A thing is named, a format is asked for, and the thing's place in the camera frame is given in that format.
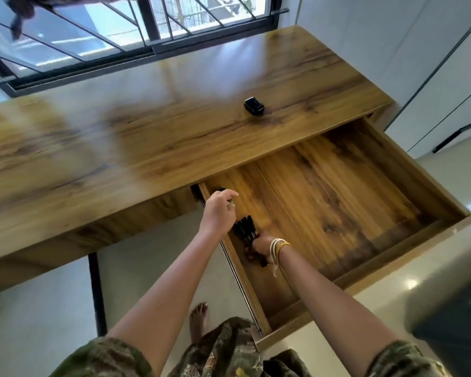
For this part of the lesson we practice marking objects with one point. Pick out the person's right hand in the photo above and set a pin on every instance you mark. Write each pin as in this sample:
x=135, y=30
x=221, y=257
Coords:
x=263, y=245

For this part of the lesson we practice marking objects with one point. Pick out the person's left hand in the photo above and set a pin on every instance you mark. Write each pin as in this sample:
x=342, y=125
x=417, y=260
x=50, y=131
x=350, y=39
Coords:
x=216, y=213

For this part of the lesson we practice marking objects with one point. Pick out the person's right fingers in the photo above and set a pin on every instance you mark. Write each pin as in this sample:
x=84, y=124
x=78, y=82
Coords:
x=252, y=256

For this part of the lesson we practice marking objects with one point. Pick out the person's left fingers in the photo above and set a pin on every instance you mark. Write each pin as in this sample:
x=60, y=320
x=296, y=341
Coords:
x=228, y=195

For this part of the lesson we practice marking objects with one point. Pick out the bunch of black marker pens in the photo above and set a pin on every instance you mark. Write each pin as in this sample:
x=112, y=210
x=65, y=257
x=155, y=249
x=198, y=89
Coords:
x=245, y=229

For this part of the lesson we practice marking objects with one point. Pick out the person's right forearm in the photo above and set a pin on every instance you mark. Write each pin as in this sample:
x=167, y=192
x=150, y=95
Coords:
x=329, y=310

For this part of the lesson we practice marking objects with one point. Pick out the person's left forearm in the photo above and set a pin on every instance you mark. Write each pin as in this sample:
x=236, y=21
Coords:
x=172, y=294

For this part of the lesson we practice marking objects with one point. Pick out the gold bangles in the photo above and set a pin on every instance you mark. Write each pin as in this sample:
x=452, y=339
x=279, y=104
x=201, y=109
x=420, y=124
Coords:
x=279, y=247

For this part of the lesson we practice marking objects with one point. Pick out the person's bare foot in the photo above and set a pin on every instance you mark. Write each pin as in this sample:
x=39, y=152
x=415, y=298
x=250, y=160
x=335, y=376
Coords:
x=199, y=321

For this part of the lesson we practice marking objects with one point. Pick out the small black device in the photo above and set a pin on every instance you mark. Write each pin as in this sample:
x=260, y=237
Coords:
x=254, y=106

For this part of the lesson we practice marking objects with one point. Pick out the patterned green dress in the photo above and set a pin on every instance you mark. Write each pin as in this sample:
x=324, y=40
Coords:
x=227, y=353

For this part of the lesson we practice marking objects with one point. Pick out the wooden desk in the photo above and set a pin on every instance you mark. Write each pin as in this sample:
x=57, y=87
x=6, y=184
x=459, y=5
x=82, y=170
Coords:
x=141, y=145

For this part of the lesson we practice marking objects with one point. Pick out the wooden desk drawer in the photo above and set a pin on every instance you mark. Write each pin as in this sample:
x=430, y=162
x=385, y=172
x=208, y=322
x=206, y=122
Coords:
x=337, y=192

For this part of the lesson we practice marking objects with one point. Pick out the black metal desk leg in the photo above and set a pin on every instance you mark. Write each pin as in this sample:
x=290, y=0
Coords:
x=98, y=298

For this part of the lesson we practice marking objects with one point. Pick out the black framed window with grille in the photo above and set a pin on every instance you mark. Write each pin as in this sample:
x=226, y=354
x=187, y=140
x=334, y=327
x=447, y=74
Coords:
x=102, y=31

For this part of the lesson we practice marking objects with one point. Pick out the white wardrobe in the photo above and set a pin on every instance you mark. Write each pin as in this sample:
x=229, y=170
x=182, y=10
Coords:
x=396, y=47

